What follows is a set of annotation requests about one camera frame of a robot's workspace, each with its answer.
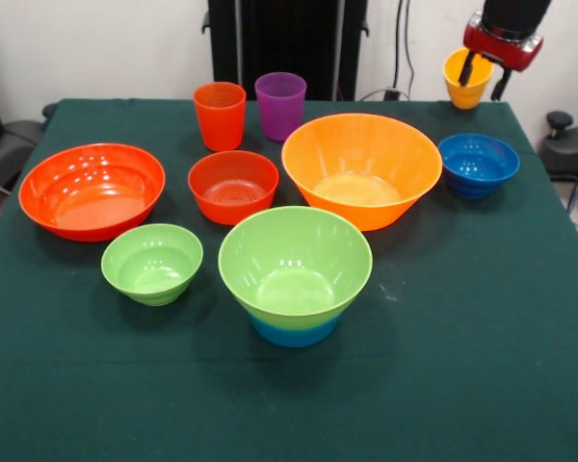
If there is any grey cable loop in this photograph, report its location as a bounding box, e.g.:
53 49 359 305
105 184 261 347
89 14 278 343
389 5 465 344
356 86 411 102

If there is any light blue plastic bowl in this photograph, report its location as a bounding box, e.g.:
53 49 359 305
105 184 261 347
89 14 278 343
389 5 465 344
249 311 343 349

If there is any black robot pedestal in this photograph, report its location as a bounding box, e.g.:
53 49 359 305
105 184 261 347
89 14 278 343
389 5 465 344
201 0 370 101

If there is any dark green table cloth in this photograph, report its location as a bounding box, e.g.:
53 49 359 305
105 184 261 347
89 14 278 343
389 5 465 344
0 98 578 462

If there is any purple plastic cup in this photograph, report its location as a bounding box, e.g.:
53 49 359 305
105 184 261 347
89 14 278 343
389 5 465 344
253 71 308 143

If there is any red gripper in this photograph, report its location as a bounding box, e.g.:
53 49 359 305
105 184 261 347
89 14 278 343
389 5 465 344
458 12 545 103

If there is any large red plastic bowl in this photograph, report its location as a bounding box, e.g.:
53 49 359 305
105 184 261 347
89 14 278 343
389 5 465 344
17 142 167 244

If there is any small green plastic bowl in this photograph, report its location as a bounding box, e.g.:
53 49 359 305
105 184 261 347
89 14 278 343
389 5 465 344
100 222 204 307

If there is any red plastic cup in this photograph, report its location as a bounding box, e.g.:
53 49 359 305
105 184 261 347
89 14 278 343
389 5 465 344
193 81 248 152

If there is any dark blue plastic bowl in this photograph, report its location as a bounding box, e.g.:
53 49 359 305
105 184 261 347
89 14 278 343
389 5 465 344
437 133 521 200

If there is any yellow plastic cup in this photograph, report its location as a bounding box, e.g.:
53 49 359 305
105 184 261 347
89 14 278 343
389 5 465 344
447 82 490 111
442 46 495 92

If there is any large orange plastic bowl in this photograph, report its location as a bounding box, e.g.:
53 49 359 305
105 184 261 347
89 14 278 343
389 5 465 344
280 113 444 233

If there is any large green plastic bowl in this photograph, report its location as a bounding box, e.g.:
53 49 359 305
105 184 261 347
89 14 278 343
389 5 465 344
217 205 374 331

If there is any small red plastic bowl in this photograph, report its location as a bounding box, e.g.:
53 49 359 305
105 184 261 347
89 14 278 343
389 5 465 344
187 149 280 226

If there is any black chair base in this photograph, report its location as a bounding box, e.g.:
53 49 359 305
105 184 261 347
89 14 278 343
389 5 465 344
539 110 578 182

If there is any black wall cable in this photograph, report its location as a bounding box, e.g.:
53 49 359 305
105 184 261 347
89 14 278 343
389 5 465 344
395 0 416 92

